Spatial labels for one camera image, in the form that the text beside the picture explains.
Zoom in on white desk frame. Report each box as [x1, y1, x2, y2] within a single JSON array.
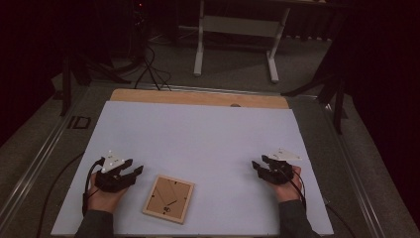
[[192, 0, 292, 84]]

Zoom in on long black floor cable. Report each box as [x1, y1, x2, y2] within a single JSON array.
[[35, 150, 87, 238]]

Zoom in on white table sheet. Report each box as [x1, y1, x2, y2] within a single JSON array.
[[51, 100, 335, 236]]

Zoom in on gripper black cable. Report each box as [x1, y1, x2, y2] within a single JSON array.
[[81, 157, 107, 218], [280, 168, 309, 213]]

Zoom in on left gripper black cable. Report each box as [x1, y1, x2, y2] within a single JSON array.
[[81, 157, 107, 218]]

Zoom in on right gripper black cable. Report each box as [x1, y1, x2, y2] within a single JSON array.
[[280, 168, 309, 213]]

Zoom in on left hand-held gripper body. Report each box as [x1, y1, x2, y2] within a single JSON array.
[[94, 150, 137, 193]]

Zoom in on metal floor rail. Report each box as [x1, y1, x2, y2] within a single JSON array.
[[320, 100, 388, 238], [0, 83, 90, 229], [98, 80, 320, 99]]

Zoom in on wooden picture frame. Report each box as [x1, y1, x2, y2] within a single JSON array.
[[142, 174, 195, 225]]

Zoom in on black floor cables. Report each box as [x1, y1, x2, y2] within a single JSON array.
[[133, 44, 173, 92]]

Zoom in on person's left hand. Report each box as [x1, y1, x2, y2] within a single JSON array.
[[86, 172, 129, 214]]

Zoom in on person's right hand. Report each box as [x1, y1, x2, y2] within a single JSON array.
[[268, 165, 303, 203]]

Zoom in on thin black floor cable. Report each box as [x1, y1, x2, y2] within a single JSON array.
[[324, 201, 357, 238]]

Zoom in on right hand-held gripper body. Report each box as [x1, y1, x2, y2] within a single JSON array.
[[262, 148, 303, 185]]

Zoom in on black tripod stand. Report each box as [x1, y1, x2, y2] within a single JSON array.
[[280, 29, 350, 135]]

